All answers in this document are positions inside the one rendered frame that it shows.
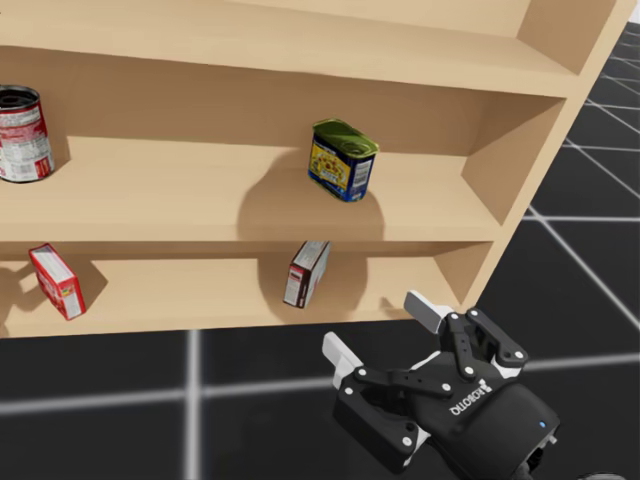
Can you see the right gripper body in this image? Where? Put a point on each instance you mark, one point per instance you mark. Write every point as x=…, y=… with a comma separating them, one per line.
x=492, y=415

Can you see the red and white carton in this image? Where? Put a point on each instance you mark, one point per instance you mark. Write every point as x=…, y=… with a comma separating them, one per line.
x=304, y=275

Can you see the pale wooden shelf unit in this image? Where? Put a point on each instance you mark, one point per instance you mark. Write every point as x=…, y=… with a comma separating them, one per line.
x=170, y=200

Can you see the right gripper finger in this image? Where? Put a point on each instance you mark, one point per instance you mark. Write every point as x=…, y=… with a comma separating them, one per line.
x=492, y=340
x=370, y=425

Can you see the green and blue rectangular can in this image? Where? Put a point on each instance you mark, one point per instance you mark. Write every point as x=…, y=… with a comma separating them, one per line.
x=336, y=162

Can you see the red and white can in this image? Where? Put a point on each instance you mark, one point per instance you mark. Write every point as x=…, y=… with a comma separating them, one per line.
x=22, y=145

